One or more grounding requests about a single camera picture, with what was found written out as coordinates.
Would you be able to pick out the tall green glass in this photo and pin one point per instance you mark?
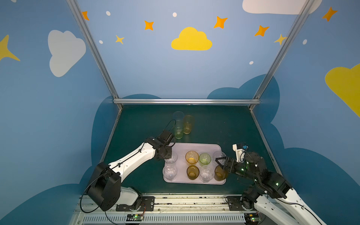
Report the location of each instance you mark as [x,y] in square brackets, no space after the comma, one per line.
[178,131]

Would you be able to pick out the aluminium frame left post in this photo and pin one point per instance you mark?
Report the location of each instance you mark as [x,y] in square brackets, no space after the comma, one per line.
[77,13]

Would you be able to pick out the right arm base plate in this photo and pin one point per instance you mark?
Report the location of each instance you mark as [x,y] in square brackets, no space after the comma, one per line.
[236,203]

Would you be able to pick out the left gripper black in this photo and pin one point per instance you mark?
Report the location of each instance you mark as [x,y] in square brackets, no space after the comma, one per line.
[168,136]

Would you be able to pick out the tall orange glass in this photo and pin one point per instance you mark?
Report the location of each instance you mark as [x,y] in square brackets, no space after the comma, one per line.
[188,122]

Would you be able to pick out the aluminium frame back bar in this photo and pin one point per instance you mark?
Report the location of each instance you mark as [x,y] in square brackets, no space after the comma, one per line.
[186,101]

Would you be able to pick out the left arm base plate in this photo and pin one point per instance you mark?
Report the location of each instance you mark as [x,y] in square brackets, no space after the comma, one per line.
[144,203]

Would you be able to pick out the aluminium frame post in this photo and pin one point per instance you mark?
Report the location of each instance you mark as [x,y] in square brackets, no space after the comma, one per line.
[292,34]
[77,13]

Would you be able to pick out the left controller board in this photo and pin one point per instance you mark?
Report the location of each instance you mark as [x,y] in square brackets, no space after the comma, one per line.
[134,218]

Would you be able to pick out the tall clear bluish glass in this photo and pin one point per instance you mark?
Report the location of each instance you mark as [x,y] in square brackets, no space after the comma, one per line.
[178,116]

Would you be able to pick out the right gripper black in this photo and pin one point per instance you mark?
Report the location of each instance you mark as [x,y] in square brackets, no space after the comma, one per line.
[228,164]

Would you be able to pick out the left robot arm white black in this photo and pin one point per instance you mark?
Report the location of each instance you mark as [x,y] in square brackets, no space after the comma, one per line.
[105,185]

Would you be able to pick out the controller board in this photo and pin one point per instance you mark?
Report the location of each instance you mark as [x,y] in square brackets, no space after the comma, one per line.
[134,218]
[252,219]

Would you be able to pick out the clear faceted glass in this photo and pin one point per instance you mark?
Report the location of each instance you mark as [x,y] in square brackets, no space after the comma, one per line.
[206,173]
[218,154]
[172,159]
[169,172]

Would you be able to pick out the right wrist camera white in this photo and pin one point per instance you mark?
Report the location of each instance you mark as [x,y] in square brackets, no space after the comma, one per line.
[240,150]

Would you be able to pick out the aluminium frame right post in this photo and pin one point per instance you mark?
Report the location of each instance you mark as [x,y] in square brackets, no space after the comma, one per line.
[292,34]

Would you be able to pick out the pink rectangular tray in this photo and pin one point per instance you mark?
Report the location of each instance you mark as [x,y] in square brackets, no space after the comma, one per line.
[181,164]

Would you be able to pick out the right controller board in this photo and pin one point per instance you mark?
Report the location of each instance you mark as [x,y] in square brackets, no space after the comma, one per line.
[252,219]

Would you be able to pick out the small green glass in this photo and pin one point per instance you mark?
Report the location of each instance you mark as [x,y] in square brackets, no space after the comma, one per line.
[204,159]

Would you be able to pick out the dark amber textured glass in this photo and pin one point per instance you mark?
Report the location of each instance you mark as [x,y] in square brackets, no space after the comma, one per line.
[220,174]
[193,172]

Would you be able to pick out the orange short glass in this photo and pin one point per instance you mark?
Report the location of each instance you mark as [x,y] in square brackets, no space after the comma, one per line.
[192,157]

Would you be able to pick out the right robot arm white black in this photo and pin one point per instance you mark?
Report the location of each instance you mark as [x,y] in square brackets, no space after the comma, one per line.
[271,194]

